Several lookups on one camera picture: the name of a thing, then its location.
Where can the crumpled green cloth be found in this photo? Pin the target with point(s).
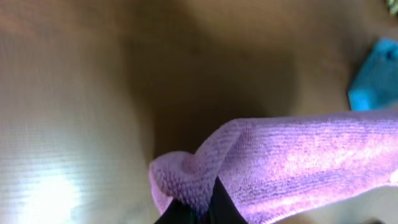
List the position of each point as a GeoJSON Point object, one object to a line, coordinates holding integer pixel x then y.
{"type": "Point", "coordinates": [392, 6]}

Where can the purple microfiber cloth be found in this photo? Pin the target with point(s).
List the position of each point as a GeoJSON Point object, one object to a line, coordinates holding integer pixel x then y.
{"type": "Point", "coordinates": [273, 168]}

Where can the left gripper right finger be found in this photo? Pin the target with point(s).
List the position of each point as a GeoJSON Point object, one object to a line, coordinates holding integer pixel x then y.
{"type": "Point", "coordinates": [222, 209]}

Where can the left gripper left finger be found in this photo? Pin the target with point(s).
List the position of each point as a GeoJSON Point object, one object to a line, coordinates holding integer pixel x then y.
{"type": "Point", "coordinates": [177, 213]}

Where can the crumpled blue cloth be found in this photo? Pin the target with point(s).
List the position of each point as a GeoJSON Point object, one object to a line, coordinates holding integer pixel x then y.
{"type": "Point", "coordinates": [375, 85]}

